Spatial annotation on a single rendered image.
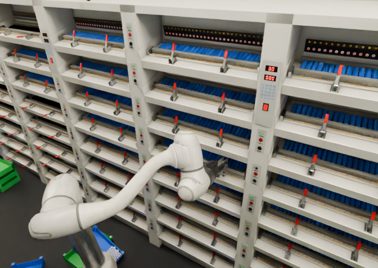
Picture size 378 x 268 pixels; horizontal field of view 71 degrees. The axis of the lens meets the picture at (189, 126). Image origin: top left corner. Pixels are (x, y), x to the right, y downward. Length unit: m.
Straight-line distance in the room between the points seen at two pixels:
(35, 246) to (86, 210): 1.49
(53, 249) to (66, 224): 1.38
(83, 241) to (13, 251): 1.25
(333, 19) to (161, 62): 0.74
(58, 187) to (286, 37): 1.06
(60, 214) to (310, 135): 1.01
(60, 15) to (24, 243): 1.76
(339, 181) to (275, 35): 0.65
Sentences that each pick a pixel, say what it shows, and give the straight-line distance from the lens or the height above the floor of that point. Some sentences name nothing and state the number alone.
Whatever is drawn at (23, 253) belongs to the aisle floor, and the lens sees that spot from 2.59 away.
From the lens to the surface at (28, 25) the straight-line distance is 2.39.
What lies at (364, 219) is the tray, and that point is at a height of 0.91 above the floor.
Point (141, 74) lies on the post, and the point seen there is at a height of 1.40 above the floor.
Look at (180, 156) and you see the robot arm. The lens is 1.07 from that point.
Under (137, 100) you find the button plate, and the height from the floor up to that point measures 1.24.
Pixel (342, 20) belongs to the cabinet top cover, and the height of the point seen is 1.71.
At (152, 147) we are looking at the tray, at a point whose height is 0.92.
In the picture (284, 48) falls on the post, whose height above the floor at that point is 1.61.
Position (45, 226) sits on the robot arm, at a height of 1.06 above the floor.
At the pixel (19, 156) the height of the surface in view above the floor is 0.15.
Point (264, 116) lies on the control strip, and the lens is 1.15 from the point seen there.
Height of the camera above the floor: 1.84
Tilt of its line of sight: 30 degrees down
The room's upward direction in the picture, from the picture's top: 1 degrees counter-clockwise
